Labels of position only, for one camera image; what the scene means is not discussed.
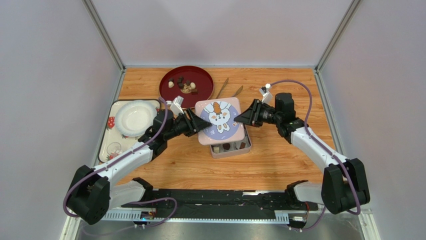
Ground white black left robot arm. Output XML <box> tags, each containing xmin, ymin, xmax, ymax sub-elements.
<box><xmin>62</xmin><ymin>109</ymin><xmax>212</xmax><ymax>225</ymax></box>

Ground white scalloped plate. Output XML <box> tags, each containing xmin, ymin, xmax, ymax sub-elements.
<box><xmin>115</xmin><ymin>100</ymin><xmax>157</xmax><ymax>137</ymax></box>

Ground white chocolate cluster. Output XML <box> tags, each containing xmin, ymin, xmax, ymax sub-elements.
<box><xmin>178</xmin><ymin>80</ymin><xmax>198</xmax><ymax>95</ymax></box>

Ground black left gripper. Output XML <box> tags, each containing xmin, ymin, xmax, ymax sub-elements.
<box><xmin>164</xmin><ymin>108</ymin><xmax>212</xmax><ymax>142</ymax></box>

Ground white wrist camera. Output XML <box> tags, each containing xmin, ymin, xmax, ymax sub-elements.
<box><xmin>259</xmin><ymin>83</ymin><xmax>273</xmax><ymax>104</ymax></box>
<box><xmin>166</xmin><ymin>95</ymin><xmax>184</xmax><ymax>116</ymax></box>

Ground round dark chocolate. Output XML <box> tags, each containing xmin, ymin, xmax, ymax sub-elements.
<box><xmin>222</xmin><ymin>143</ymin><xmax>231</xmax><ymax>151</ymax></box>

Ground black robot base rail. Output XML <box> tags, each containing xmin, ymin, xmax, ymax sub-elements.
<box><xmin>123</xmin><ymin>188</ymin><xmax>319</xmax><ymax>228</ymax></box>

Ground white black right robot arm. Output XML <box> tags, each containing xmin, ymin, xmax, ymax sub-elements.
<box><xmin>234</xmin><ymin>93</ymin><xmax>371</xmax><ymax>215</ymax></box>

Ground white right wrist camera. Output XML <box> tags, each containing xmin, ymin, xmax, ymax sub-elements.
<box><xmin>259</xmin><ymin>83</ymin><xmax>273</xmax><ymax>104</ymax></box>

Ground dark red round tray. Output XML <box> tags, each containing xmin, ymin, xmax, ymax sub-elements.
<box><xmin>159</xmin><ymin>65</ymin><xmax>215</xmax><ymax>109</ymax></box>

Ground pink square chocolate tin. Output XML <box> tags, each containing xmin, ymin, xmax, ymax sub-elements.
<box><xmin>209</xmin><ymin>128</ymin><xmax>252</xmax><ymax>159</ymax></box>

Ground strawberry pattern rectangular tray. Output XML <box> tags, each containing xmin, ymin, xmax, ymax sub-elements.
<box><xmin>98</xmin><ymin>99</ymin><xmax>162</xmax><ymax>163</ymax></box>

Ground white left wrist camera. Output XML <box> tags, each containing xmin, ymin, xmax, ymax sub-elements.
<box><xmin>166</xmin><ymin>95</ymin><xmax>184</xmax><ymax>116</ymax></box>

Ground metal serving tongs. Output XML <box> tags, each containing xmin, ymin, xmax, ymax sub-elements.
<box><xmin>214</xmin><ymin>78</ymin><xmax>244</xmax><ymax>99</ymax></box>

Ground silver square tin lid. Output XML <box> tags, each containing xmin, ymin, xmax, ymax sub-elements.
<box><xmin>195</xmin><ymin>97</ymin><xmax>245</xmax><ymax>146</ymax></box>

